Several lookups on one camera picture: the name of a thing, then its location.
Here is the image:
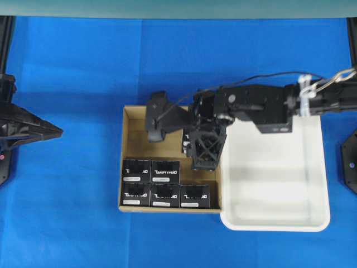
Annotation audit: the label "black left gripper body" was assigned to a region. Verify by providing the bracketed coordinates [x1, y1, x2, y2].
[1, 103, 63, 145]

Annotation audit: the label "white plastic tray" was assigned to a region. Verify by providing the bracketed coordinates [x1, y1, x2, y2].
[220, 117, 330, 232]

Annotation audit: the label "blue table cloth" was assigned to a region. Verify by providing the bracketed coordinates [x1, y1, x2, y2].
[1, 17, 356, 267]

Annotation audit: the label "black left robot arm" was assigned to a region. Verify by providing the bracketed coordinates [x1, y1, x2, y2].
[1, 74, 63, 184]

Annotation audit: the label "black frame post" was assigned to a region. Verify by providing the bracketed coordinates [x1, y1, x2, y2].
[0, 16, 15, 74]
[346, 17, 357, 66]

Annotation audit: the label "black Dynamixel box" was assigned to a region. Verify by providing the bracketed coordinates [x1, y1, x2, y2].
[120, 183, 151, 207]
[180, 185, 210, 209]
[151, 160, 180, 184]
[181, 131, 191, 157]
[150, 184, 181, 208]
[122, 159, 152, 183]

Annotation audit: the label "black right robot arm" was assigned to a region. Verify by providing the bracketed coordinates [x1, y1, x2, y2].
[184, 78, 356, 171]

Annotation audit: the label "black frame post right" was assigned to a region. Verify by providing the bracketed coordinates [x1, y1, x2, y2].
[346, 17, 357, 66]

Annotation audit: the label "white cable ties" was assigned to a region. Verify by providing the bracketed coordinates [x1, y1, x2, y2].
[298, 74, 317, 117]

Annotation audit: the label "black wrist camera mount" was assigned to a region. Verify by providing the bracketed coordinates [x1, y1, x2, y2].
[145, 91, 192, 143]

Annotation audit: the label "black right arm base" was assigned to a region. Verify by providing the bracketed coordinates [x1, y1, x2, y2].
[340, 130, 357, 195]

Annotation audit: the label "silver carabiner hook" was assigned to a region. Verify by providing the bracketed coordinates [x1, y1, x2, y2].
[313, 67, 356, 92]

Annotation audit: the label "black frame post left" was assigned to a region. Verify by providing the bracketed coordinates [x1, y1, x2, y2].
[0, 16, 15, 74]

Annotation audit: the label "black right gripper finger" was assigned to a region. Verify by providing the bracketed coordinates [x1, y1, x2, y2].
[188, 131, 227, 171]

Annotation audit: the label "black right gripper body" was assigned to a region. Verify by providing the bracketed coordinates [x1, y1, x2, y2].
[189, 90, 229, 133]

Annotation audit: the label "teal backdrop curtain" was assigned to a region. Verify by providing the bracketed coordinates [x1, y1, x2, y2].
[1, 0, 356, 20]

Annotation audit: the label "brown cardboard box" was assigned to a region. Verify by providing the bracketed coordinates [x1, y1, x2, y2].
[118, 106, 221, 214]

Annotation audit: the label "black camera cable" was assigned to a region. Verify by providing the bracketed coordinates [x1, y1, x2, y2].
[155, 71, 327, 123]

